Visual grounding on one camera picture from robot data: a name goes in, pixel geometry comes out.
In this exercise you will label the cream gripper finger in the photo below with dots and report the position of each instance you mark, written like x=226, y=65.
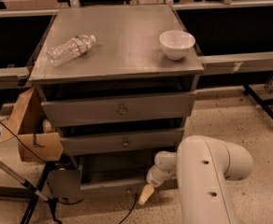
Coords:
x=147, y=191

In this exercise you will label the white ceramic bowl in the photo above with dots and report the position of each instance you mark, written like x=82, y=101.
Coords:
x=176, y=44

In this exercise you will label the grey drawer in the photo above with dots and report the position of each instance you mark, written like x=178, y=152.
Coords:
x=103, y=174
x=113, y=142
x=119, y=108

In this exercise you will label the grey right rail beam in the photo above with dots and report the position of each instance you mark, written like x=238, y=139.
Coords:
x=237, y=63

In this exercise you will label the grey left rail beam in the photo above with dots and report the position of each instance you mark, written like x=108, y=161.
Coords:
x=11, y=78

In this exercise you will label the black and grey tripod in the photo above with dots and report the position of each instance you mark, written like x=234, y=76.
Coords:
x=52, y=203

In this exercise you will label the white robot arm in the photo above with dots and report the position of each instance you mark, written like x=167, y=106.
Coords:
x=201, y=165

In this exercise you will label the grey top drawer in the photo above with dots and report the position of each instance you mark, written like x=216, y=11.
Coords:
x=119, y=108

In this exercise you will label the clear plastic water bottle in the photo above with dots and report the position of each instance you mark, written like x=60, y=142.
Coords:
x=71, y=49

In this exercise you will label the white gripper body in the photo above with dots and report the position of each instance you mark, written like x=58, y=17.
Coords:
x=155, y=176

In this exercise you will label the grey drawer cabinet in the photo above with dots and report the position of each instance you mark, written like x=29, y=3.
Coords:
x=126, y=59

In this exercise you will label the grey rail beam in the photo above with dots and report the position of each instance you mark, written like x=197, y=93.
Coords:
x=11, y=78
x=237, y=63

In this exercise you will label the grey bottom drawer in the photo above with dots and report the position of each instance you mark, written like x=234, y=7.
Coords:
x=103, y=174

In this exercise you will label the grey middle drawer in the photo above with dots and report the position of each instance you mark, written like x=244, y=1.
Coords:
x=113, y=142

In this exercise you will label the brown cardboard box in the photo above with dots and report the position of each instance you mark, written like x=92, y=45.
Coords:
x=36, y=139

